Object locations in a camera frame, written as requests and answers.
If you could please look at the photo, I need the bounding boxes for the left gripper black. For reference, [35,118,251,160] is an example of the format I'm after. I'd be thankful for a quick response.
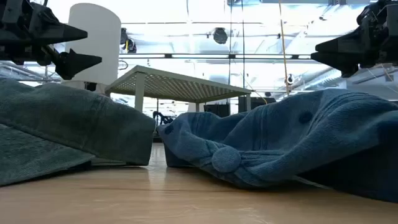
[0,0,103,81]

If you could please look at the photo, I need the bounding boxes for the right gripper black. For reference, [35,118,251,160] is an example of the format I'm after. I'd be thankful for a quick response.
[310,0,398,79]

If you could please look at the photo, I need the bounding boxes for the grey-green cotton cap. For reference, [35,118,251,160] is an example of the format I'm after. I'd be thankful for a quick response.
[0,76,157,187]

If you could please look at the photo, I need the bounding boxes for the blue denim cap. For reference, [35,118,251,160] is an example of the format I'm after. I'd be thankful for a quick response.
[156,88,398,203]

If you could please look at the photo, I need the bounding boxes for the white cylindrical lamp shade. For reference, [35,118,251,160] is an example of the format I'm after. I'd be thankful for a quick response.
[61,2,122,94]

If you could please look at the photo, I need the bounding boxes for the black monitor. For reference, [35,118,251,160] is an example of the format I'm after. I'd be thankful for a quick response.
[238,96,277,113]

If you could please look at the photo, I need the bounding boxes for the pale green perforated metal shelf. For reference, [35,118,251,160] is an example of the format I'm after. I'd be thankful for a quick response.
[104,64,252,113]

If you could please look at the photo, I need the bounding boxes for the black upright panel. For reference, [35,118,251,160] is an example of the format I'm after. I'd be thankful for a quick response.
[203,104,231,118]

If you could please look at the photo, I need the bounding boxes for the yellow hanging cable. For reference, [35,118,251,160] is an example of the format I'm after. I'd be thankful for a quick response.
[277,0,292,96]

